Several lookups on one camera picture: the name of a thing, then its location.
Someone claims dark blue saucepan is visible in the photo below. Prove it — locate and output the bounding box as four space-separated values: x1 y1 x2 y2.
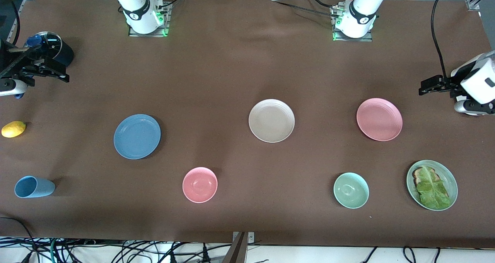
15 32 75 99

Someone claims black base cable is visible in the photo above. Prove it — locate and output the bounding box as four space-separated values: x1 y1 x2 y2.
157 0 192 10
271 0 337 18

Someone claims yellow lemon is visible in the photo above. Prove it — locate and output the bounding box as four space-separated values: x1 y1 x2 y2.
1 121 27 138

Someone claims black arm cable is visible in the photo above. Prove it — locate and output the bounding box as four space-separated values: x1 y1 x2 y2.
430 0 454 79
12 2 20 45

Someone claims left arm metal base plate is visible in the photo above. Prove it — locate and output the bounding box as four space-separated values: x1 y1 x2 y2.
332 6 374 42

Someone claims black floor cable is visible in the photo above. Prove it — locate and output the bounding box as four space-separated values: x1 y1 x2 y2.
0 216 37 256

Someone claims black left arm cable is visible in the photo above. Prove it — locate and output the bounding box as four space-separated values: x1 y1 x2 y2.
430 0 454 79

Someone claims pink bowl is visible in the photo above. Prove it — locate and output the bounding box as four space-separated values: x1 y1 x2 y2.
182 167 218 203

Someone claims glass lid with blue knob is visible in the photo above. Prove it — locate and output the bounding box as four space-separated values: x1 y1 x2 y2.
24 32 63 60

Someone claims white toaster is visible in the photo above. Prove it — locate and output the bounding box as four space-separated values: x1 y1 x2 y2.
451 53 495 101

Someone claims bread slice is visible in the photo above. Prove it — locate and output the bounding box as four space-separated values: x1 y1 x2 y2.
412 167 439 186

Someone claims blue plate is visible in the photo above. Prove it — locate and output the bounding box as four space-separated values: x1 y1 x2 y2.
113 114 161 160

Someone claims small metal bracket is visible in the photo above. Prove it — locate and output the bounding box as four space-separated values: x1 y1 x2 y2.
232 231 255 243

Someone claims brown table cover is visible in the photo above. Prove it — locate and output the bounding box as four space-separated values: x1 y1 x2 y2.
0 0 495 250

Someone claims brown post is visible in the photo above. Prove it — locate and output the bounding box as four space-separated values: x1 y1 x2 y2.
228 232 248 263

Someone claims pink plate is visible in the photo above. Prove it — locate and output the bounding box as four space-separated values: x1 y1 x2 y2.
356 98 403 142

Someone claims green plate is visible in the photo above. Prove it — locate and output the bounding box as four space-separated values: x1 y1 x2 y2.
406 160 458 211

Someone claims green bowl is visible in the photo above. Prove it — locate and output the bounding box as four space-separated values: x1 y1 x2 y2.
333 172 370 209

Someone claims green lettuce leaf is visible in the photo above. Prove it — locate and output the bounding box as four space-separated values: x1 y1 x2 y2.
416 166 451 209

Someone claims beige plate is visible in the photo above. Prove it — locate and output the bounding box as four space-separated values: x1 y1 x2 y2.
248 99 295 143

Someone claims blue cup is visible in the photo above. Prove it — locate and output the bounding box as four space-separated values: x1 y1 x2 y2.
14 176 56 198

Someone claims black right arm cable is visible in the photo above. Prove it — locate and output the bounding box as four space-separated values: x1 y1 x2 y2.
12 2 20 45

